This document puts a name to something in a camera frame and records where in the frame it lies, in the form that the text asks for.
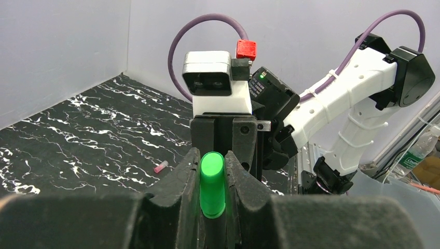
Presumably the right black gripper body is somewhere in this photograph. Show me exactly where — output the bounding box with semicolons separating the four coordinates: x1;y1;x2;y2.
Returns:
190;113;263;181

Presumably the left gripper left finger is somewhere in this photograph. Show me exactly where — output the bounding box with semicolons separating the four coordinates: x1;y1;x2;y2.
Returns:
1;148;201;248

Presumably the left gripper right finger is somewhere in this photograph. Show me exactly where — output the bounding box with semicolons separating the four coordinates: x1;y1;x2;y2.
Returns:
225;151;423;248

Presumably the green highlighter cap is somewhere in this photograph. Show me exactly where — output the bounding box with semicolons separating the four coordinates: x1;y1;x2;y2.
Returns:
199;151;226;219

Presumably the black green highlighter pen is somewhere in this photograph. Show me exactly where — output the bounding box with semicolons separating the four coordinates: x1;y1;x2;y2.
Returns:
200;151;226;248

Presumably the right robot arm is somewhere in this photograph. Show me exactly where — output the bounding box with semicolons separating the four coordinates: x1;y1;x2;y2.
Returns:
182;35;435;195

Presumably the small pink pen cap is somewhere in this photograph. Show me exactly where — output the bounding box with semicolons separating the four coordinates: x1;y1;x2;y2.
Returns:
154;160;169;174

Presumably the plastic water bottle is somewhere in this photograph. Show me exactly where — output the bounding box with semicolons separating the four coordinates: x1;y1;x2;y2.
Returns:
390;126;439;179

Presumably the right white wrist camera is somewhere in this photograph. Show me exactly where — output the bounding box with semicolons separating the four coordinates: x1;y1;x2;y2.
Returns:
182;51;252;117

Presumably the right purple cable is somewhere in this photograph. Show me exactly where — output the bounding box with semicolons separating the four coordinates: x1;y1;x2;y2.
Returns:
168;9;426;104

